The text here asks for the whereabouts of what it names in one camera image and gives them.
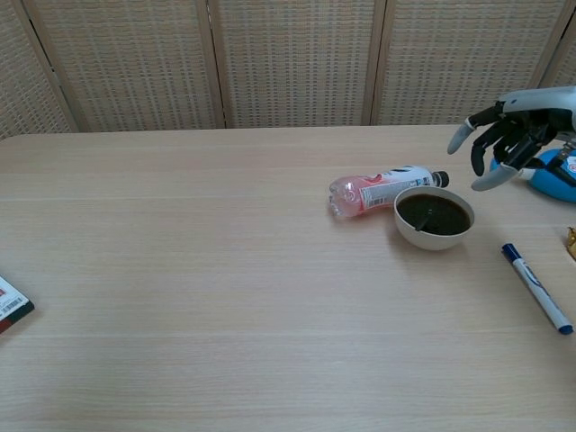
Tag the blue whiteboard marker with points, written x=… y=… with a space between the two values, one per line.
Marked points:
x=535 y=288

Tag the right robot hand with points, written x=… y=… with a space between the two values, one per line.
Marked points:
x=535 y=108

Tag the printed card box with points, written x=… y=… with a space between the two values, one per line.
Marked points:
x=11 y=306

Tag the woven folding screen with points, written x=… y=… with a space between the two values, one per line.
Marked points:
x=292 y=63

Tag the black plastic spoon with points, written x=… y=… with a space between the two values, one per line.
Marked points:
x=424 y=221

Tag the blue pump soap bottle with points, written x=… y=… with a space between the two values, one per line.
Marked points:
x=551 y=184

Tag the gold snack packet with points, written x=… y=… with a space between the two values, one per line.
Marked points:
x=571 y=243

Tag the pink drink bottle black cap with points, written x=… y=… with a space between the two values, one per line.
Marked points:
x=360 y=193

